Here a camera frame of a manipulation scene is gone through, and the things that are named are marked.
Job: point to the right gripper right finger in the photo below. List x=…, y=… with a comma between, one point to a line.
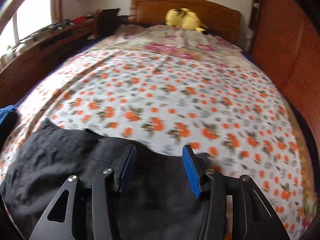
x=253, y=217

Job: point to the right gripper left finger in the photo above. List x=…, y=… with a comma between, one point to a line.
x=65, y=218

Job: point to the red item on desk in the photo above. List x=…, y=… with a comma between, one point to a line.
x=79, y=20

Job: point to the wooden louvered wardrobe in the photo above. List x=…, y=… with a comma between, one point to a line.
x=286, y=47

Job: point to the blue cloth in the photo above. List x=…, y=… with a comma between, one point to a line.
x=8, y=116

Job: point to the yellow plush toy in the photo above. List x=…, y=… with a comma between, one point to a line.
x=185, y=19

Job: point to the orange print bedsheet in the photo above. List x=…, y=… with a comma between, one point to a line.
x=233, y=113

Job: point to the dark wooden chair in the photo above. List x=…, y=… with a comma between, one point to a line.
x=106, y=22

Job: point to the floral quilt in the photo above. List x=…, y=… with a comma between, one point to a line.
x=177, y=42

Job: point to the wooden desk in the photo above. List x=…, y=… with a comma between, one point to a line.
x=29, y=68

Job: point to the black jacket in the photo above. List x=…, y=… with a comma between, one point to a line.
x=157, y=203

